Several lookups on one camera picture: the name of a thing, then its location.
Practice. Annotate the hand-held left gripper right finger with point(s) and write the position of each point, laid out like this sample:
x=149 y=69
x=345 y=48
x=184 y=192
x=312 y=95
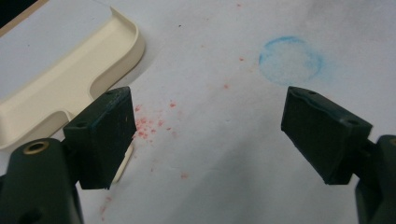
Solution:
x=323 y=137

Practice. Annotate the cream plastic dustpan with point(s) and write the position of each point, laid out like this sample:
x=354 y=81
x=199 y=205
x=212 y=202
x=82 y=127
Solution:
x=77 y=84

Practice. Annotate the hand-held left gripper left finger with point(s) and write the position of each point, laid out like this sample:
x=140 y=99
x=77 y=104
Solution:
x=102 y=140

